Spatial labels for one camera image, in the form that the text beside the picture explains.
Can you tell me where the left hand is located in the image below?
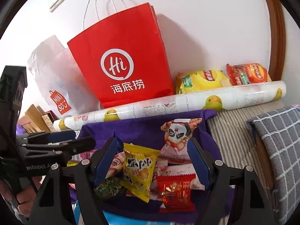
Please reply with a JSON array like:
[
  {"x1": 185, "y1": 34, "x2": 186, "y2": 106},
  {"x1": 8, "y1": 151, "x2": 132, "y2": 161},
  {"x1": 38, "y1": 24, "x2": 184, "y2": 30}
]
[{"x1": 1, "y1": 180, "x2": 37, "y2": 218}]

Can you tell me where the grey checked fabric pouch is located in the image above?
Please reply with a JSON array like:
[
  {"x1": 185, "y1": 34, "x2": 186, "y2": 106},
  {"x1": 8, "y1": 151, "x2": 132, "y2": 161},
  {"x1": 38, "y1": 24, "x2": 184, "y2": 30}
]
[{"x1": 247, "y1": 105, "x2": 299, "y2": 224}]

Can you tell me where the orange chips bag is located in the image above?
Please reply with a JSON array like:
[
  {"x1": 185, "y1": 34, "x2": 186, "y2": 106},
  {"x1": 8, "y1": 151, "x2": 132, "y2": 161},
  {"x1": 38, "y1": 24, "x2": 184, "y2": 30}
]
[{"x1": 226, "y1": 63, "x2": 272, "y2": 86}]

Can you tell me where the red festive snack packet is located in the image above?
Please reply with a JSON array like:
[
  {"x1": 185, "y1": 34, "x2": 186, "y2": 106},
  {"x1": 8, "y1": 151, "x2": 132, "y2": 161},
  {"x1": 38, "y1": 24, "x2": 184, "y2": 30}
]
[{"x1": 157, "y1": 174, "x2": 196, "y2": 213}]

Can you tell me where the yellow chips bag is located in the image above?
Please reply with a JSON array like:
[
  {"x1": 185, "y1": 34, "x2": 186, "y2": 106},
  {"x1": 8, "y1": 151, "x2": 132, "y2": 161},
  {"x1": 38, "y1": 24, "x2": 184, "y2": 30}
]
[{"x1": 175, "y1": 70, "x2": 231, "y2": 94}]

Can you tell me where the red Haidilao paper bag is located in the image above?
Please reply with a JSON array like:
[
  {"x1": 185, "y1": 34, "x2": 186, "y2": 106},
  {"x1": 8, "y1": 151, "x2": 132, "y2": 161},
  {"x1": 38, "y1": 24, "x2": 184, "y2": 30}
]
[{"x1": 67, "y1": 3, "x2": 174, "y2": 108}]

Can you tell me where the brown wooden door frame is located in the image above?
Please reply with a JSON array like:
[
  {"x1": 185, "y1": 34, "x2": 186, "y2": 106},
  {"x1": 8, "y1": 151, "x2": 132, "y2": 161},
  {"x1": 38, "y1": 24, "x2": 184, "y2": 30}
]
[{"x1": 265, "y1": 0, "x2": 286, "y2": 81}]

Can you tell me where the pink panda snack packet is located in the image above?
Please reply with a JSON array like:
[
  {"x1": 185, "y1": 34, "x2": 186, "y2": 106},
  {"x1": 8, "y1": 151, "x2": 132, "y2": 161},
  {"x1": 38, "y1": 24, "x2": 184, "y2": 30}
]
[{"x1": 161, "y1": 118, "x2": 202, "y2": 160}]

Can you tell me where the pink strawberry bear snack stick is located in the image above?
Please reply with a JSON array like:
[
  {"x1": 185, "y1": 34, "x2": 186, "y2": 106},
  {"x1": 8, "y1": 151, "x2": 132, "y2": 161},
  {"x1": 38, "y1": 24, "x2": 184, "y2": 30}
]
[{"x1": 105, "y1": 151, "x2": 126, "y2": 179}]

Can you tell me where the yellow cracker snack packet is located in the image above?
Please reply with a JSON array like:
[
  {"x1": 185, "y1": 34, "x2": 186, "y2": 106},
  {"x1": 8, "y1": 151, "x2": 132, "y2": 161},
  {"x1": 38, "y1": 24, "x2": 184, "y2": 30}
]
[{"x1": 121, "y1": 143, "x2": 160, "y2": 203}]

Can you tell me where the rolled lemon print mat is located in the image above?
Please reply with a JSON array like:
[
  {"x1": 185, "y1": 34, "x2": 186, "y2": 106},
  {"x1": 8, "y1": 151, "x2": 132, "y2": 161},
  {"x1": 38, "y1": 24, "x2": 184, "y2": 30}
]
[{"x1": 53, "y1": 81, "x2": 287, "y2": 132}]

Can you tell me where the green cracker snack packet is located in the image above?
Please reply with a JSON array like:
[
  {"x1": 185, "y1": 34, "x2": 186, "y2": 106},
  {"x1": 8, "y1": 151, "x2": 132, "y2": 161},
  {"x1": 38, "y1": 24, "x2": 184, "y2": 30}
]
[{"x1": 95, "y1": 177, "x2": 126, "y2": 200}]

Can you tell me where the white wall hook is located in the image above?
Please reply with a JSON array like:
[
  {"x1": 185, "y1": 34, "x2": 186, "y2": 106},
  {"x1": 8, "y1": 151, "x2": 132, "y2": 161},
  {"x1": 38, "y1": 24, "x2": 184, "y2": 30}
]
[{"x1": 49, "y1": 0, "x2": 65, "y2": 13}]

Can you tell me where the striped quilted bed cover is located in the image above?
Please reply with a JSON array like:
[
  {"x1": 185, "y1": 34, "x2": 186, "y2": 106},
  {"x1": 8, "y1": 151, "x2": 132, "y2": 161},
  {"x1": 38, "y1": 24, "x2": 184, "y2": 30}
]
[{"x1": 207, "y1": 100, "x2": 285, "y2": 224}]

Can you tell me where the wooden boxes stack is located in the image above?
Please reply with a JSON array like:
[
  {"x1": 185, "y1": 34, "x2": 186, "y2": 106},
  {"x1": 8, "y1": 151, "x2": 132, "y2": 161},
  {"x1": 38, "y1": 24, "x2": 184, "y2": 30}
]
[{"x1": 17, "y1": 104, "x2": 50, "y2": 134}]

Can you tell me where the small pink white candy packet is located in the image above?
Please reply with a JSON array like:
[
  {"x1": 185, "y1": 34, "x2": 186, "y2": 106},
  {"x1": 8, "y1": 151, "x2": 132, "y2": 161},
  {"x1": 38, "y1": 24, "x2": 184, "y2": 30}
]
[{"x1": 161, "y1": 163, "x2": 205, "y2": 191}]

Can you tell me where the blue tissue pack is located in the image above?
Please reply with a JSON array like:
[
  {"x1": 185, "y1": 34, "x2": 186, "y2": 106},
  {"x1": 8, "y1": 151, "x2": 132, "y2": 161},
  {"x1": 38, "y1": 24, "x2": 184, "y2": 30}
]
[{"x1": 72, "y1": 202, "x2": 176, "y2": 225}]

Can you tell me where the white Miniso shopping bag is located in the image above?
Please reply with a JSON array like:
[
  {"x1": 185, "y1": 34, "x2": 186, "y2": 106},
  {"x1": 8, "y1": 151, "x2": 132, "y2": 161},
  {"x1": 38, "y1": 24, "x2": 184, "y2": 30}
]
[{"x1": 27, "y1": 36, "x2": 100, "y2": 118}]

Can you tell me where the purple towel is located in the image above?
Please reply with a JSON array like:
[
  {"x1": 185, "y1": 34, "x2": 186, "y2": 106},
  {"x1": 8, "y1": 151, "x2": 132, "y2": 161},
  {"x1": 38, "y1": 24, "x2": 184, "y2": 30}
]
[{"x1": 78, "y1": 110, "x2": 222, "y2": 224}]

